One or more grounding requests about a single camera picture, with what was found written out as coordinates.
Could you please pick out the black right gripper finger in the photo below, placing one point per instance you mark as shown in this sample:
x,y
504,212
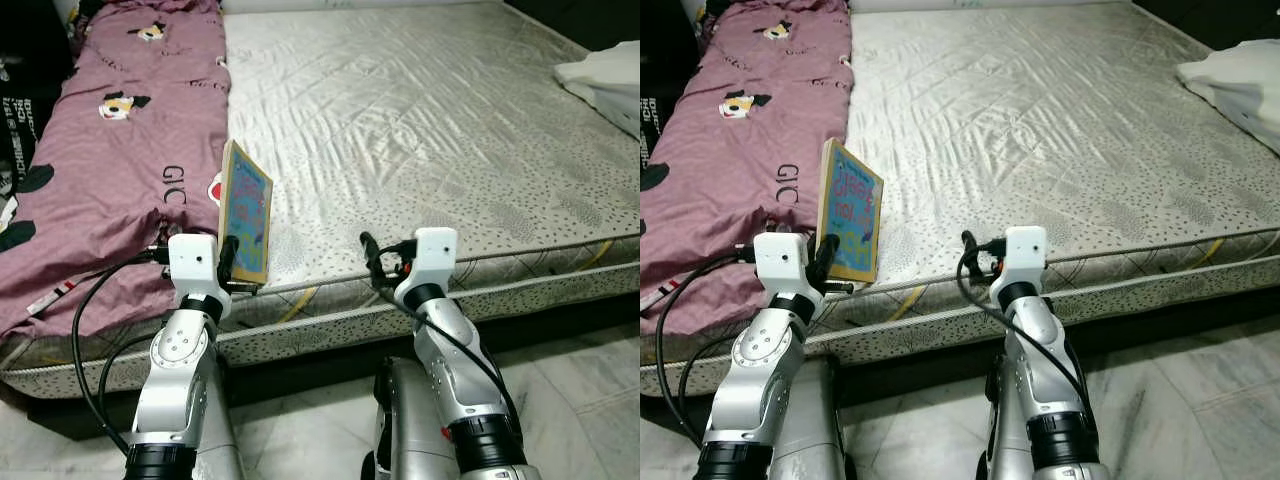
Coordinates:
x,y
968,258
372,258

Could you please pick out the colourful children's book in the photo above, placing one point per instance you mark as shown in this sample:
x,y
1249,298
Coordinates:
x,y
248,210
855,215

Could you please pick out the purple cartoon print blanket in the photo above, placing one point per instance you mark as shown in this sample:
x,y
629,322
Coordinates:
x,y
740,160
130,160

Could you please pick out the white pillow with tree print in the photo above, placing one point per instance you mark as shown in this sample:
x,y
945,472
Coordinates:
x,y
610,85
1235,85

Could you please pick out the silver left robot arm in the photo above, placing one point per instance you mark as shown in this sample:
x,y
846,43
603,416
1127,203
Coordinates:
x,y
765,390
175,390

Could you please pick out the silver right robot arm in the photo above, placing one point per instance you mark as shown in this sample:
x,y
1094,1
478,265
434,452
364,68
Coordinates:
x,y
1040,370
450,370

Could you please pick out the grey robot left leg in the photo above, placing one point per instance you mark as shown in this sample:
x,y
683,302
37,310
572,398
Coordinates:
x,y
815,430
228,440

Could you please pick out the grey robot leg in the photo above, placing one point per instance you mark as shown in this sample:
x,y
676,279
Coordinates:
x,y
815,430
228,440
400,430

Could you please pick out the white quilted mattress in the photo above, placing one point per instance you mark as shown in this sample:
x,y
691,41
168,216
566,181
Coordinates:
x,y
1050,120
420,120

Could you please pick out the black bed base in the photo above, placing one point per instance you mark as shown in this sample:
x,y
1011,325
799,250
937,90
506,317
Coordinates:
x,y
1150,310
560,320

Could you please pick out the grey robot right leg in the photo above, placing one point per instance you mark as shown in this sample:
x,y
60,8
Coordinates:
x,y
400,430

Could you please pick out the black backpack with white print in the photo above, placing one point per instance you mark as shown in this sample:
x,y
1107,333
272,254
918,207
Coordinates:
x,y
648,120
15,140

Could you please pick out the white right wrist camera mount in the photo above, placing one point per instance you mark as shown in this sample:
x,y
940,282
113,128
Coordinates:
x,y
1025,255
436,255

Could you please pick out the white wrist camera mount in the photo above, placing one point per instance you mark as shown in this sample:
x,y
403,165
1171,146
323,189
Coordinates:
x,y
436,255
780,262
192,262
1025,255

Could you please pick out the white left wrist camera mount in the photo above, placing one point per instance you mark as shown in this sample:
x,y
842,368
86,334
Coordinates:
x,y
780,262
192,262

